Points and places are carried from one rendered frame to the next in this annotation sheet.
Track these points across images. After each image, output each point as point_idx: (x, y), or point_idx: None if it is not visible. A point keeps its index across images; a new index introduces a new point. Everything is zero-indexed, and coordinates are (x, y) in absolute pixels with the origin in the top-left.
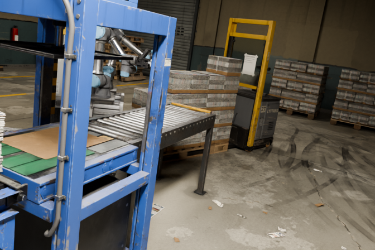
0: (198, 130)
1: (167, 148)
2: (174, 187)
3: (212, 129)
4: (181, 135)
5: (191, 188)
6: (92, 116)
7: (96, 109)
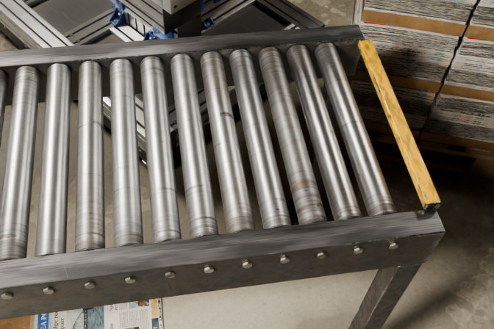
0: (235, 281)
1: (423, 132)
2: (300, 286)
3: (405, 269)
4: (51, 302)
5: (339, 328)
6: None
7: None
